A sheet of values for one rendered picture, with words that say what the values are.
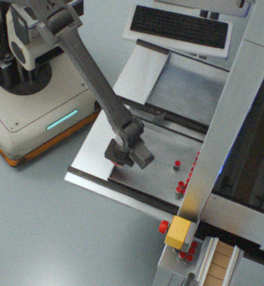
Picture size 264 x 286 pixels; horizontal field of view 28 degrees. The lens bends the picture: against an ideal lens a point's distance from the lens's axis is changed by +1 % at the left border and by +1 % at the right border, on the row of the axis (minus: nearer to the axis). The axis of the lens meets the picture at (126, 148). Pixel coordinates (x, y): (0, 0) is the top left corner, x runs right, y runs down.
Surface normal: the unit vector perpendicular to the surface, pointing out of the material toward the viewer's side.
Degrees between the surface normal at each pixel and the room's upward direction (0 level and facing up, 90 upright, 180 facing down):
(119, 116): 38
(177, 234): 0
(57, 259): 0
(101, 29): 0
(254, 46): 90
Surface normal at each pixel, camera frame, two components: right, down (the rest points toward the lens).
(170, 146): 0.06, -0.49
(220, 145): -0.38, 0.79
